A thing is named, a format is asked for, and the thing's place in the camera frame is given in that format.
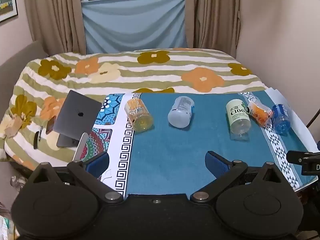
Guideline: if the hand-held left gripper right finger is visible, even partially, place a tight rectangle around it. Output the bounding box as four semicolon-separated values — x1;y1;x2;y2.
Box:
190;151;288;202

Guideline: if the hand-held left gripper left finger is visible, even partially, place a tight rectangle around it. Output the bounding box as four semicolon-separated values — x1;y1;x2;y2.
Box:
31;152;125;202

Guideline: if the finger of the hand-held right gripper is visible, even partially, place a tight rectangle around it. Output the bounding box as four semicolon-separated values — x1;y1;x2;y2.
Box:
286;150;320;165

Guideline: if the blue plastic bottle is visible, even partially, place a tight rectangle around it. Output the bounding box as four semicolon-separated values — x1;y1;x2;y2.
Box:
271;104;291;135

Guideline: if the green-label C100 bottle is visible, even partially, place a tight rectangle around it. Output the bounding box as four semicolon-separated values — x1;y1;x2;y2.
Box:
226;99;251;140

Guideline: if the yellow-orange plastic bottle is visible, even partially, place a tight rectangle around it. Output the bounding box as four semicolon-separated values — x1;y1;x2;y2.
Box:
124;98;153;133

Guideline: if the white translucent plastic bottle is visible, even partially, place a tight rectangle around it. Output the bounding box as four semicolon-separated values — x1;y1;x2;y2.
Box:
167;96;195;128

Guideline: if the silver tablet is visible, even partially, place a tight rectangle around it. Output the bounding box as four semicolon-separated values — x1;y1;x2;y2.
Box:
72;132;89;163

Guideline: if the colourful patterned cloth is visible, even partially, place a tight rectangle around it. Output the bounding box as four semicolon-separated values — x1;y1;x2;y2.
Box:
79;93;142;198

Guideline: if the teal mat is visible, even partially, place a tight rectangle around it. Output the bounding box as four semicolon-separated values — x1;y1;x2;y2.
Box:
126;91;317;197

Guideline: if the grey laptop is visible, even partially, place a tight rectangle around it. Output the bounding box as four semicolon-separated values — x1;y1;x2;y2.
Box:
52;90;103;148

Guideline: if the brown phone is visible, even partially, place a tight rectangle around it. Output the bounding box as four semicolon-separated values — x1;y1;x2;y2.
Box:
45;116;57;135

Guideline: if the black remote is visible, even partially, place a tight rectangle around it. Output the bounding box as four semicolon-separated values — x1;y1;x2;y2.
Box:
33;127;43;149

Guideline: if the brown paper tag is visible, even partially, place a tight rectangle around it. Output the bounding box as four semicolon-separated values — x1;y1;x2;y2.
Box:
3;116;26;138

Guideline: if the clear plastic bag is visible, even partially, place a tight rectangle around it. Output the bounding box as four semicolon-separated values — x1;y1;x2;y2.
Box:
0;174;28;240

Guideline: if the floral striped blanket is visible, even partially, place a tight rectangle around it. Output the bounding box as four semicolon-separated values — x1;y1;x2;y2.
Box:
0;48;271;171

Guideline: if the grey sofa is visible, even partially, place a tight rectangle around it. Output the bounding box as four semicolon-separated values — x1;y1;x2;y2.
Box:
0;39;50;125

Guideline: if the light blue cloth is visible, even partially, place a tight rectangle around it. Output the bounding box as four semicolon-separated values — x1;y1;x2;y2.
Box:
81;0;188;54

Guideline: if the beige curtain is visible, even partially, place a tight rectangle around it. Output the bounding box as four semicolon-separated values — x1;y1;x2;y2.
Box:
22;0;87;56
185;0;242;56

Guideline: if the black cable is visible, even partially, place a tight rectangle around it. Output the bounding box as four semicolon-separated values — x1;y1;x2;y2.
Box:
306;112;320;128

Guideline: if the wall poster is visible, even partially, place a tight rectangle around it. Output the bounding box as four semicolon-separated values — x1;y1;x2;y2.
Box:
0;0;19;23

